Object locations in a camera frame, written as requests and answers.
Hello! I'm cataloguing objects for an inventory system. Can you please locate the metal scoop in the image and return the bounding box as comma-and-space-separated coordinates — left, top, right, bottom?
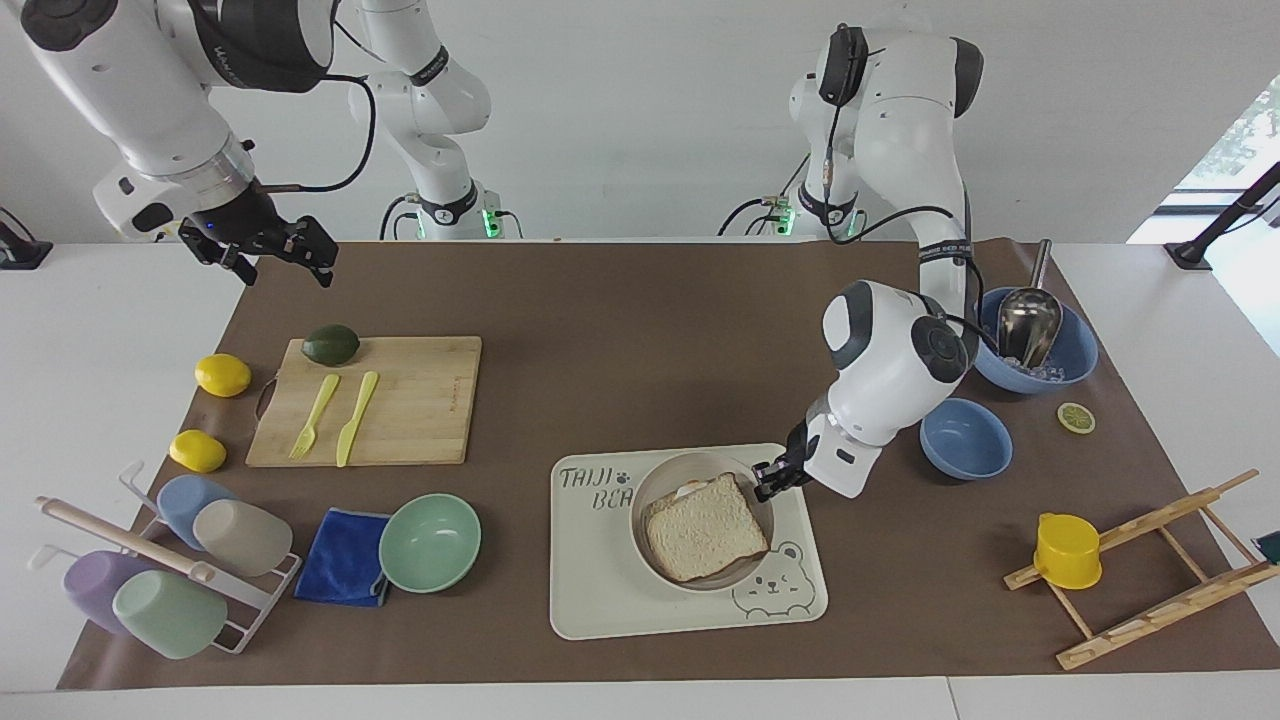
996, 237, 1064, 372

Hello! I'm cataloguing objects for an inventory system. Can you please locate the beige cup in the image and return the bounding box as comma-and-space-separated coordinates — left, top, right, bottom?
191, 498, 295, 579

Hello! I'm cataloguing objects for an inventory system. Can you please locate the yellow-green plastic knife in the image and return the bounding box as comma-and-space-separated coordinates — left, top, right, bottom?
335, 370, 382, 469

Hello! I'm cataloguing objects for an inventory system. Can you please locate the yellow-green plastic fork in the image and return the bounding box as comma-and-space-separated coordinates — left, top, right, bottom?
288, 373, 342, 462

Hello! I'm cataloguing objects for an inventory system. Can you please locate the cream tray with bear print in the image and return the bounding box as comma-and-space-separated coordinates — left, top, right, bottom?
548, 442, 830, 642

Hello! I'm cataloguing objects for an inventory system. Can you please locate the yellow lemon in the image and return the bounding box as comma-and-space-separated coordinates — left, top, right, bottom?
194, 352, 254, 399
167, 429, 229, 475

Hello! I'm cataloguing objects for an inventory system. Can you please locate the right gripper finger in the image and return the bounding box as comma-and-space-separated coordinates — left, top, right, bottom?
182, 240, 263, 289
262, 214, 340, 290

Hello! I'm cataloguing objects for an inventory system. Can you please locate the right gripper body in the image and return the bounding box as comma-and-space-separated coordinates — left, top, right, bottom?
178, 184, 289, 265

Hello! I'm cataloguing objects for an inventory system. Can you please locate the white wire cup rack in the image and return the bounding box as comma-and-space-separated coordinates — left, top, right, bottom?
27, 459, 304, 657

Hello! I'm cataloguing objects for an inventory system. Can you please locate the blue cup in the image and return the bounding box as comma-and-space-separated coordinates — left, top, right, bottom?
156, 473, 242, 552

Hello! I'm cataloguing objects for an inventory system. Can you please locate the small blue bowl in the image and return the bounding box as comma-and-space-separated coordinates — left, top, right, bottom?
919, 397, 1015, 482

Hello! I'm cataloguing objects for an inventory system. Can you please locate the green cup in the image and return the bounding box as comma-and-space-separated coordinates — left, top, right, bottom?
111, 569, 230, 662

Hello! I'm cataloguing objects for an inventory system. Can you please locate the black cable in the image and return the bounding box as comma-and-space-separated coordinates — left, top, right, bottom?
250, 72, 378, 195
716, 152, 813, 239
822, 98, 1001, 357
378, 193, 421, 242

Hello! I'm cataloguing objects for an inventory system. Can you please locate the yellow cup with handle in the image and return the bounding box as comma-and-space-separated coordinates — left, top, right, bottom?
1032, 512, 1104, 591

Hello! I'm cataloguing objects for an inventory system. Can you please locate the bread slice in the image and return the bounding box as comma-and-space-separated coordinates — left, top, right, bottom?
641, 471, 772, 585

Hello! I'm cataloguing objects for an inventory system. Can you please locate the purple cup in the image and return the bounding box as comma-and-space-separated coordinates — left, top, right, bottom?
62, 549, 163, 637

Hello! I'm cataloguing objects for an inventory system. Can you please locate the large blue bowl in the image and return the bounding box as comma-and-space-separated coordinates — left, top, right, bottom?
971, 286, 1100, 395

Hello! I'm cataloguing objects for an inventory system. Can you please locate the beige round plate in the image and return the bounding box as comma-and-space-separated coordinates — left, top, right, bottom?
628, 451, 777, 594

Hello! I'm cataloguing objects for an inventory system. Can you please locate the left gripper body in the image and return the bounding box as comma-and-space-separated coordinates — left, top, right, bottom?
783, 418, 819, 477

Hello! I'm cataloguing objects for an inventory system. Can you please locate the green avocado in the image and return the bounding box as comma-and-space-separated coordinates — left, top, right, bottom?
301, 323, 362, 368

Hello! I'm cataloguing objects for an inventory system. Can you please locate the black stand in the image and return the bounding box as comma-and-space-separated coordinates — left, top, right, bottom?
1164, 160, 1280, 272
0, 206, 54, 272

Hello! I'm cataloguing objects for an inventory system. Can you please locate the wooden folding rack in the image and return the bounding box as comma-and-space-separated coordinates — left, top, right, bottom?
1003, 467, 1280, 672

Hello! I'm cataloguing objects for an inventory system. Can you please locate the green bowl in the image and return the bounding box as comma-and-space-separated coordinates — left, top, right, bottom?
377, 492, 484, 595

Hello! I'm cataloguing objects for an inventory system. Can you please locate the blue cloth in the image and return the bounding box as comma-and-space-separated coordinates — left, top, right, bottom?
292, 507, 394, 609

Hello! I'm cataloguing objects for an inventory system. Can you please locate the wooden cutting board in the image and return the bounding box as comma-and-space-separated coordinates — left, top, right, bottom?
245, 335, 484, 469

